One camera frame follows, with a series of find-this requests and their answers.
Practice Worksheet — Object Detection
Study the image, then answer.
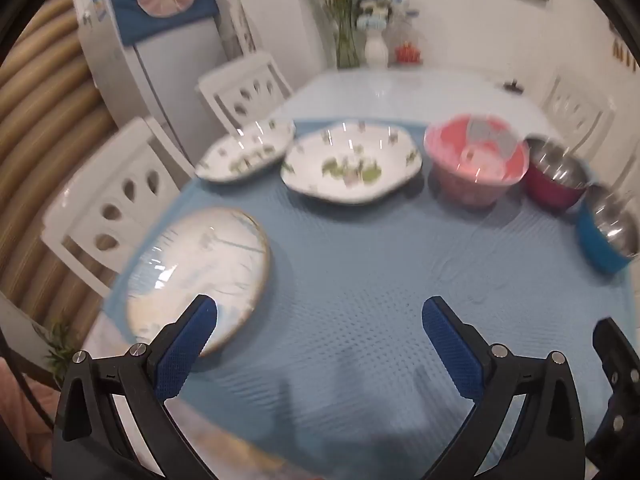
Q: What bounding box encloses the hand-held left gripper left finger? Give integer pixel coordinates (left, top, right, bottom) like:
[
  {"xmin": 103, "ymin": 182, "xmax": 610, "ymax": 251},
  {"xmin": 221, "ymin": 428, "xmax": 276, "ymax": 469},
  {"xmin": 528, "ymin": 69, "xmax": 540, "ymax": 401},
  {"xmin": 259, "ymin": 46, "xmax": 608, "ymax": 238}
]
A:
[{"xmin": 52, "ymin": 294, "xmax": 218, "ymax": 480}]

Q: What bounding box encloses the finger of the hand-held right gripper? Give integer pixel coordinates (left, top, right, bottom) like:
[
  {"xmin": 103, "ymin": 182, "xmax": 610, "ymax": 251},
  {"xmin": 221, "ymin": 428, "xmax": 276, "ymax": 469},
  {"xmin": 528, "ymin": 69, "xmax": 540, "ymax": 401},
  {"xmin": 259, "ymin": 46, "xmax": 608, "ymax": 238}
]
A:
[{"xmin": 586, "ymin": 317, "xmax": 640, "ymax": 480}]

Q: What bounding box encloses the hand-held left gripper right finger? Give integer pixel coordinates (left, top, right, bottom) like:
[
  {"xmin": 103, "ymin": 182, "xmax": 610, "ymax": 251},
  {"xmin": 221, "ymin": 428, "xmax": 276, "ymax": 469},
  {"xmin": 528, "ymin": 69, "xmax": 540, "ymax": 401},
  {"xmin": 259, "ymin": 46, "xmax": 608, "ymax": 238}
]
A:
[{"xmin": 421, "ymin": 296, "xmax": 586, "ymax": 480}]

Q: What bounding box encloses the round gold-rimmed plate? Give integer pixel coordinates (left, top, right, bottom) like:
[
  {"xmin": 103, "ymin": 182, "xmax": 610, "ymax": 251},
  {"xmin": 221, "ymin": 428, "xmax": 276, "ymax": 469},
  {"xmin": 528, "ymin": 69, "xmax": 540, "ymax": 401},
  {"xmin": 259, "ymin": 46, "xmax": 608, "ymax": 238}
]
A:
[{"xmin": 122, "ymin": 206, "xmax": 272, "ymax": 358}]

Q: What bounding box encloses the blue steel bowl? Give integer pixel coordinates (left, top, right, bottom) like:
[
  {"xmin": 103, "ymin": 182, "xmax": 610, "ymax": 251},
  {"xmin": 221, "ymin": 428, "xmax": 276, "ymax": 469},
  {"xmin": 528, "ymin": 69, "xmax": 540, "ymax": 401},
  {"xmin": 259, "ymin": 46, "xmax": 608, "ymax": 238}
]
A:
[{"xmin": 575, "ymin": 185, "xmax": 640, "ymax": 275}]

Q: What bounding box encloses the pink cartoon bowl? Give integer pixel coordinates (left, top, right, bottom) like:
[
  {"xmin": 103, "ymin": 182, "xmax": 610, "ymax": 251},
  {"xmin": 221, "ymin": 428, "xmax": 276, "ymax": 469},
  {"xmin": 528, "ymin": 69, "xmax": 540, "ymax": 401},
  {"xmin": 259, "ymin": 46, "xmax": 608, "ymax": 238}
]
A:
[{"xmin": 424, "ymin": 114, "xmax": 531, "ymax": 208}]

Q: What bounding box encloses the magenta steel bowl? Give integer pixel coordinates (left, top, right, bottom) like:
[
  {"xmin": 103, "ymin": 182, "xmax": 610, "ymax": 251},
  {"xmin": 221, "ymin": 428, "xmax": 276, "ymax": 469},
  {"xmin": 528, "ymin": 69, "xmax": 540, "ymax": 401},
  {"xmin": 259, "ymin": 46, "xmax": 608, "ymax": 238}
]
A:
[{"xmin": 521, "ymin": 137, "xmax": 593, "ymax": 213}]

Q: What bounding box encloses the oval floral plate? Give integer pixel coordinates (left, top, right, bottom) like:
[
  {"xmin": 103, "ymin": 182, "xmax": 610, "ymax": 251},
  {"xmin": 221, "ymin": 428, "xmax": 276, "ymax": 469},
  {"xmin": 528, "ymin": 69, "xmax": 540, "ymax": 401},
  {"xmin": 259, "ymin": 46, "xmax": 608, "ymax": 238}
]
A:
[{"xmin": 194, "ymin": 119, "xmax": 297, "ymax": 183}]

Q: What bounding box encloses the square floral plate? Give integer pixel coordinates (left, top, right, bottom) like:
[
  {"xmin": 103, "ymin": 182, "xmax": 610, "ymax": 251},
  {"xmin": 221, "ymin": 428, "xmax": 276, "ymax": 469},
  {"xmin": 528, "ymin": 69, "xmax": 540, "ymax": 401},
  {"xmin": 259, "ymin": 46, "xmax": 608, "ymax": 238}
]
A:
[{"xmin": 280, "ymin": 121, "xmax": 423, "ymax": 206}]

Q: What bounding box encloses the green potted plant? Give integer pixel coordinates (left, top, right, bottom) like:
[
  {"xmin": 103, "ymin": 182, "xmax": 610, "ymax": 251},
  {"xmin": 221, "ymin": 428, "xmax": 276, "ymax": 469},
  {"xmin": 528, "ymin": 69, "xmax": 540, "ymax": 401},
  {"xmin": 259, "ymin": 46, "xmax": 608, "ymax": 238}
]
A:
[{"xmin": 42, "ymin": 322, "xmax": 81, "ymax": 383}]

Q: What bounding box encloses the light blue table mat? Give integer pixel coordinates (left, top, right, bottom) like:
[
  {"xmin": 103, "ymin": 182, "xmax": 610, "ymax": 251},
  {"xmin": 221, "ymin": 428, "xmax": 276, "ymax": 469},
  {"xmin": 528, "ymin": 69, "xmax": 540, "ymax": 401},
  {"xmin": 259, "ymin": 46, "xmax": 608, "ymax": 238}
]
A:
[{"xmin": 80, "ymin": 119, "xmax": 640, "ymax": 480}]

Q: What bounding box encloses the white dining chair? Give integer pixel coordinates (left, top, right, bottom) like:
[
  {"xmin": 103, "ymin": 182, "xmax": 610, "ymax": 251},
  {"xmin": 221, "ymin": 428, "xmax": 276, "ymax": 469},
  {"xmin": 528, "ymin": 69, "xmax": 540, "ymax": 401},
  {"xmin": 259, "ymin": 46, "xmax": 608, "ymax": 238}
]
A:
[
  {"xmin": 540, "ymin": 75, "xmax": 616, "ymax": 161},
  {"xmin": 40, "ymin": 116, "xmax": 196, "ymax": 298},
  {"xmin": 196, "ymin": 51, "xmax": 293, "ymax": 136}
]

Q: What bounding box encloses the white refrigerator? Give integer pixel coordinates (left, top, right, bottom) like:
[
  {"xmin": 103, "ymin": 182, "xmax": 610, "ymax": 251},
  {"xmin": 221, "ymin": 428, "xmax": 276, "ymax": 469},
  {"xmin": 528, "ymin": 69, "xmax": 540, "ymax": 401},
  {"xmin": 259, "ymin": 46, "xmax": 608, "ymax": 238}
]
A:
[{"xmin": 70, "ymin": 0, "xmax": 241, "ymax": 161}]

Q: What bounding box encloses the beige ribbed curtain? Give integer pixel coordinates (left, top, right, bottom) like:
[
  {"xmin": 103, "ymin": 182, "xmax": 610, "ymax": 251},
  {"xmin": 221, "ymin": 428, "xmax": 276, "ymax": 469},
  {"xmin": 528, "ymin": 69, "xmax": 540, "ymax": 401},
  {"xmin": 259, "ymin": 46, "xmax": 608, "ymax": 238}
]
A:
[{"xmin": 0, "ymin": 0, "xmax": 121, "ymax": 321}]

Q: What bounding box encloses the white vase with blue flowers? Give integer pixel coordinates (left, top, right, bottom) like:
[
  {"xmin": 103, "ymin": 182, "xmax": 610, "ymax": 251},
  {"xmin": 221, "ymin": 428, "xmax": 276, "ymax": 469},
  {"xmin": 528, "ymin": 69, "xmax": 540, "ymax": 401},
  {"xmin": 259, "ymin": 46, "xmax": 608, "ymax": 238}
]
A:
[{"xmin": 352, "ymin": 0, "xmax": 416, "ymax": 67}]

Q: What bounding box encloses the glass vase with dried flowers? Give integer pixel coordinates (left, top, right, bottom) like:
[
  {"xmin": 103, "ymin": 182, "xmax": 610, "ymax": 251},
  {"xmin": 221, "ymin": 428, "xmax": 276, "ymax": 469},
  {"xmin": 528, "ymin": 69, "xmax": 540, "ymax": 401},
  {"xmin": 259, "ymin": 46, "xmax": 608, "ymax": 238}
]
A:
[{"xmin": 292, "ymin": 0, "xmax": 363, "ymax": 70}]

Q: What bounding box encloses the blue refrigerator cover cloth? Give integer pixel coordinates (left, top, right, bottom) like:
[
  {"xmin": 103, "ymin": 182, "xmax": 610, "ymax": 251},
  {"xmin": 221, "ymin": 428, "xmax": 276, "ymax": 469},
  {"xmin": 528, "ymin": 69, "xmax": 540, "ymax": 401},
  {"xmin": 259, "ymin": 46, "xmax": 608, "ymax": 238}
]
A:
[{"xmin": 104, "ymin": 0, "xmax": 221, "ymax": 47}]

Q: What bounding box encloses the wooden wall decoration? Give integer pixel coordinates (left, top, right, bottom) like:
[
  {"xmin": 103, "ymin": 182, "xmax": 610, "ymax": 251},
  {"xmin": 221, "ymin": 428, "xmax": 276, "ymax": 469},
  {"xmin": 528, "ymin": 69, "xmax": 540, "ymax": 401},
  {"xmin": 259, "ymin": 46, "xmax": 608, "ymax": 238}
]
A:
[{"xmin": 609, "ymin": 20, "xmax": 640, "ymax": 73}]

